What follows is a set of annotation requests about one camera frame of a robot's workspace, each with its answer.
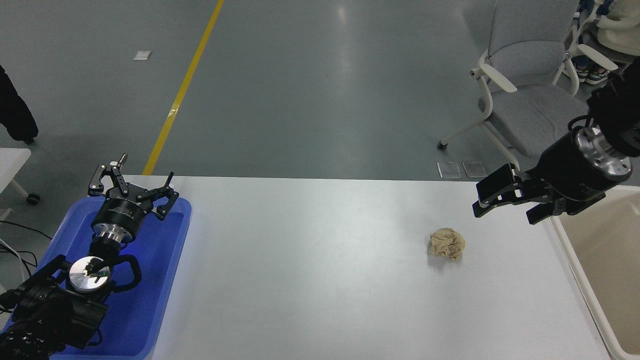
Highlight white floor cable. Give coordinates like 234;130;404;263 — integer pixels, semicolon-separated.
0;237;32;275

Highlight small white wheeled table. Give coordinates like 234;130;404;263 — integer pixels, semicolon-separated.
0;148;42;222

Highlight person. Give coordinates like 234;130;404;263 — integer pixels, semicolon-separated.
572;0;640;85
0;65;40;145

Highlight black floor cable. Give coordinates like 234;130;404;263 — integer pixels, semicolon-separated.
0;220;54;282

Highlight white frame chair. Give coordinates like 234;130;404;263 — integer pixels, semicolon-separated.
552;0;640;97

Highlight clear square floor plate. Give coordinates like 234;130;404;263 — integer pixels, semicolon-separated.
437;161;463;180
461;160;488;179

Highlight grey office chair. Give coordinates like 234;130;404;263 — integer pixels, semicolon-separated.
437;0;594;171

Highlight large pale bin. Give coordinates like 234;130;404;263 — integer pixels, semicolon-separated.
549;185;640;360

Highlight blue plastic tray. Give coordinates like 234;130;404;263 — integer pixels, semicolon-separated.
0;196;193;360

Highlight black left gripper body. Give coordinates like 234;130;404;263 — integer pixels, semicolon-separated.
91;196;151;236

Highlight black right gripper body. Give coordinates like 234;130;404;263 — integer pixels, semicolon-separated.
527;131;609;216

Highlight tan paper ball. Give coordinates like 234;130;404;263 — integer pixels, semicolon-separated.
428;228;466;261

